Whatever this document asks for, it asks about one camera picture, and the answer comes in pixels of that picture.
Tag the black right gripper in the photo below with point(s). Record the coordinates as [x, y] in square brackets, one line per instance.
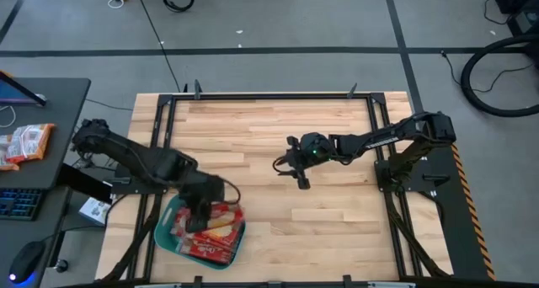
[316, 149]

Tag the black keyboard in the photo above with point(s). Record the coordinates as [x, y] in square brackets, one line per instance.
[19, 204]

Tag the small white printed box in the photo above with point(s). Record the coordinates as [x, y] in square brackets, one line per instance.
[94, 210]

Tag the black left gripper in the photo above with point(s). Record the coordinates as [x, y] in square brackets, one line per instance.
[202, 191]

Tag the black round knob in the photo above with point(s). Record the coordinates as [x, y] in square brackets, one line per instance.
[61, 265]

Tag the orange snack bag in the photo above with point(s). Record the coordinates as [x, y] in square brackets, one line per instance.
[5, 153]
[29, 142]

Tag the black computer mouse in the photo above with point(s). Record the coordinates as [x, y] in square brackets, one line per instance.
[26, 260]

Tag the teal plastic basket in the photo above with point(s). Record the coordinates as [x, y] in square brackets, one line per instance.
[166, 237]

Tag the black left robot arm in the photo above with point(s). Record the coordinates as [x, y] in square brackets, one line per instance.
[126, 153]

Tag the red box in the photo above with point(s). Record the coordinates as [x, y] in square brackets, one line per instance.
[206, 252]

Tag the black aluminium table frame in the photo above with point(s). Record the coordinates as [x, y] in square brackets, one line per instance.
[269, 96]

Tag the open laptop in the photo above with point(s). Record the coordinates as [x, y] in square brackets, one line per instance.
[17, 92]

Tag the black desk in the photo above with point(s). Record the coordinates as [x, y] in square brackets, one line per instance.
[50, 111]

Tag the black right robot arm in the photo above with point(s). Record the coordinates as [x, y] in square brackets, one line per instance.
[379, 140]

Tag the black equipment case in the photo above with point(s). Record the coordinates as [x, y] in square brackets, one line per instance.
[520, 6]

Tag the red popcorn bag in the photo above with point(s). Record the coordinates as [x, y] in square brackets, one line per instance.
[179, 225]
[227, 236]
[225, 215]

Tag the hazard-striped black side panel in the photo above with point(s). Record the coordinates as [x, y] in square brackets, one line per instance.
[459, 220]

